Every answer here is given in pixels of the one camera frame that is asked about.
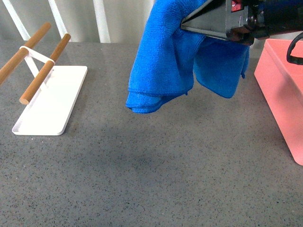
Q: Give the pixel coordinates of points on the pink plastic box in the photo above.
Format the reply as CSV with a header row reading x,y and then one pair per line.
x,y
282,87

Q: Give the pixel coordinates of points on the white rack with wooden bars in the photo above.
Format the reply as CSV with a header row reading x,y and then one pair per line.
x,y
50,97

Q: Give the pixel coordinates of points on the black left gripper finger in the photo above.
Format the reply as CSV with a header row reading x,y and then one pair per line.
x,y
211,24

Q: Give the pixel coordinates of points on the black metal gripper body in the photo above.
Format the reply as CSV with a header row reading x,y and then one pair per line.
x,y
260,19

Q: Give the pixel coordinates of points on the white pleated curtain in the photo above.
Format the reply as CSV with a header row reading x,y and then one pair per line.
x,y
94,21

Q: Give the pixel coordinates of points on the blue microfiber cloth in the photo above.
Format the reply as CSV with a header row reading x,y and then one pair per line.
x,y
170,60

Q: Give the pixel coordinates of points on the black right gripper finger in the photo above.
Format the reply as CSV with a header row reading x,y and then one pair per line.
x,y
208,7

